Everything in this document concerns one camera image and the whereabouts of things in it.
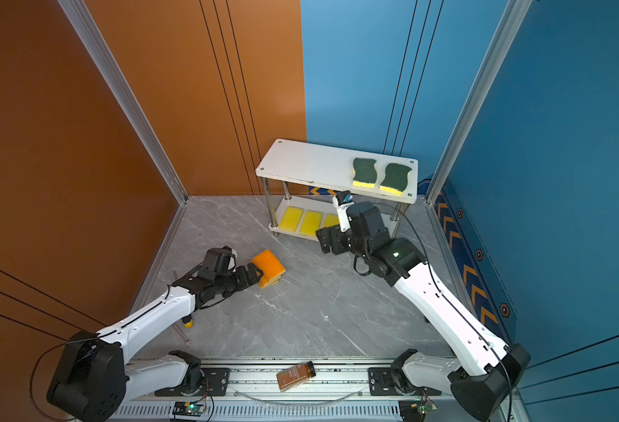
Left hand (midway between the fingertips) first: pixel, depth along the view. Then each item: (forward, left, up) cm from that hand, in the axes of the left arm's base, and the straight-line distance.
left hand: (255, 275), depth 87 cm
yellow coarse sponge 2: (+24, -18, -1) cm, 30 cm away
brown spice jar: (-28, -15, -4) cm, 32 cm away
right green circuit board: (-35, -47, -9) cm, 60 cm away
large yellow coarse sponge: (+25, -26, 0) cm, 35 cm away
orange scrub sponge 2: (-1, -3, -3) cm, 5 cm away
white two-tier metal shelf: (+19, -16, +26) cm, 36 cm away
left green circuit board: (-36, +14, -9) cm, 39 cm away
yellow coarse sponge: (+25, -10, -1) cm, 27 cm away
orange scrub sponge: (+5, -4, -2) cm, 6 cm away
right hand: (+2, -24, +23) cm, 33 cm away
